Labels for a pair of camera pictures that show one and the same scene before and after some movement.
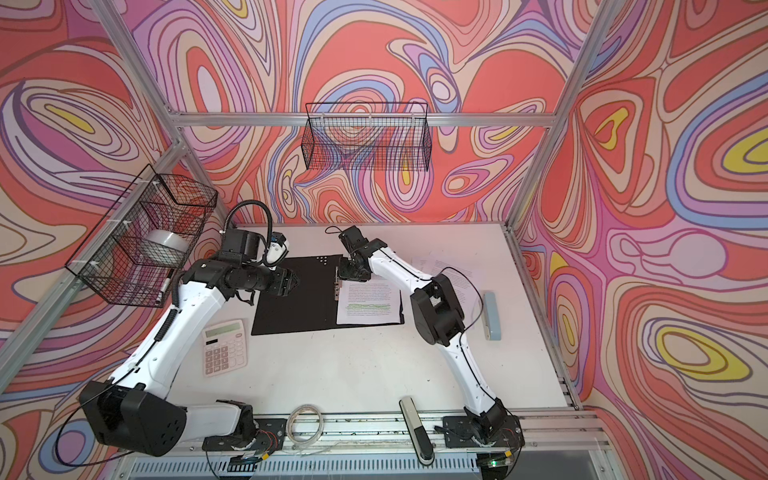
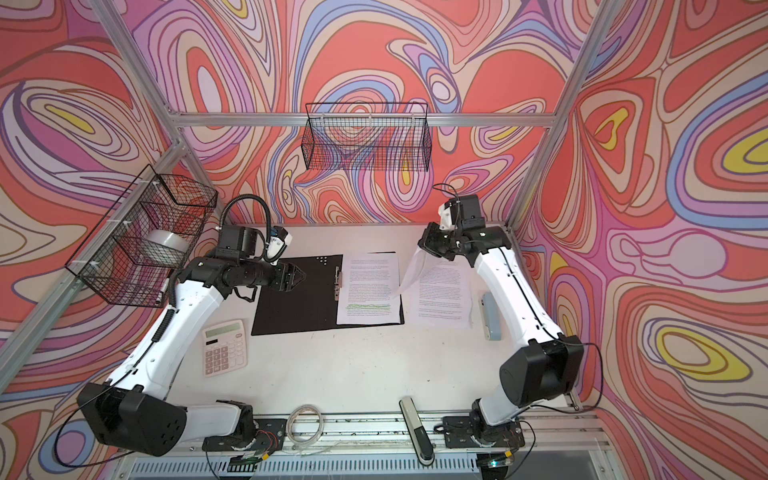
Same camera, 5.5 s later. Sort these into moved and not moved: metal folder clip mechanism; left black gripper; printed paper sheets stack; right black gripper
Moved: right black gripper
Not moved: left black gripper; printed paper sheets stack; metal folder clip mechanism
